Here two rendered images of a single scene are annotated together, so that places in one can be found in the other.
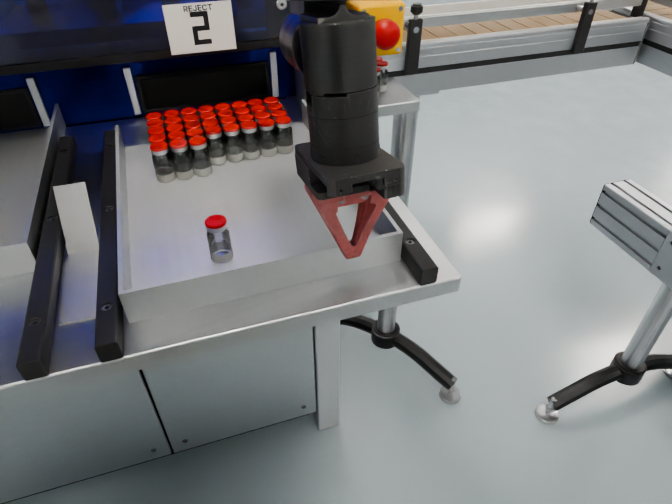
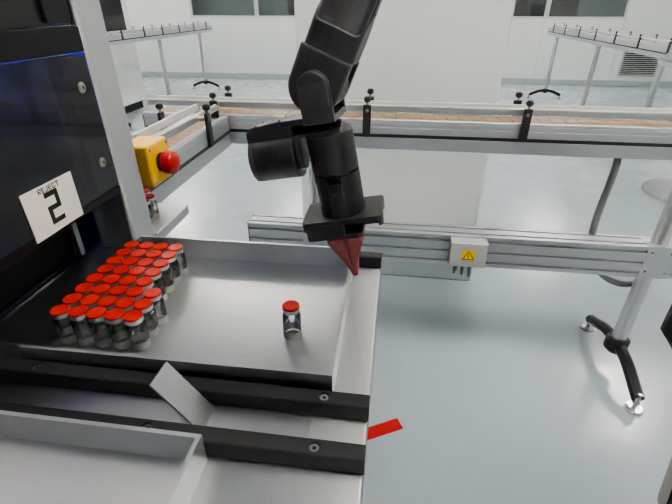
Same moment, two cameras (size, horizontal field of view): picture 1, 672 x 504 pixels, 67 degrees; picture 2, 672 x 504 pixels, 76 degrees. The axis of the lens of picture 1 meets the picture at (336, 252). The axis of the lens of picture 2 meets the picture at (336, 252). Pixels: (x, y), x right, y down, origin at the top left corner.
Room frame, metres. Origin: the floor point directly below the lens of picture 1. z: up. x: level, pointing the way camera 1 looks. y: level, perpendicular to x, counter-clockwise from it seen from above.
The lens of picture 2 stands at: (0.16, 0.46, 1.23)
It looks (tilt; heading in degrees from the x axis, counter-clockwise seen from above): 30 degrees down; 296
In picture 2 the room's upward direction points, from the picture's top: straight up
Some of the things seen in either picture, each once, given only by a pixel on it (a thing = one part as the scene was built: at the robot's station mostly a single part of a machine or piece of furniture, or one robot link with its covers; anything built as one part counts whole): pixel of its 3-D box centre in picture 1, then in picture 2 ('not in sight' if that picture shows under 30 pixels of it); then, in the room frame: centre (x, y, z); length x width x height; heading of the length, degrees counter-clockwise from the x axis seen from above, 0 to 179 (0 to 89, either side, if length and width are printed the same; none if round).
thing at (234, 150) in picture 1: (224, 144); (152, 290); (0.59, 0.14, 0.90); 0.18 x 0.02 x 0.05; 109
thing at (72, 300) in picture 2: (216, 122); (104, 286); (0.65, 0.16, 0.90); 0.18 x 0.02 x 0.05; 109
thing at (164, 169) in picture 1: (162, 162); (137, 330); (0.54, 0.21, 0.90); 0.02 x 0.02 x 0.05
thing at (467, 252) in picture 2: not in sight; (467, 252); (0.32, -0.89, 0.50); 0.12 x 0.05 x 0.09; 19
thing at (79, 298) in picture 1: (73, 247); (233, 403); (0.37, 0.25, 0.91); 0.14 x 0.03 x 0.06; 18
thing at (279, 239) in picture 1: (238, 183); (216, 299); (0.51, 0.11, 0.90); 0.34 x 0.26 x 0.04; 19
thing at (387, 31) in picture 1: (384, 33); (167, 162); (0.75, -0.07, 0.99); 0.04 x 0.04 x 0.04; 19
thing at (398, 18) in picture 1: (372, 24); (142, 161); (0.79, -0.05, 0.99); 0.08 x 0.07 x 0.07; 19
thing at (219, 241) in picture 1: (219, 240); (291, 321); (0.39, 0.11, 0.90); 0.02 x 0.02 x 0.04
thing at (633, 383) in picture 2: not in sight; (613, 351); (-0.24, -1.14, 0.07); 0.50 x 0.08 x 0.14; 109
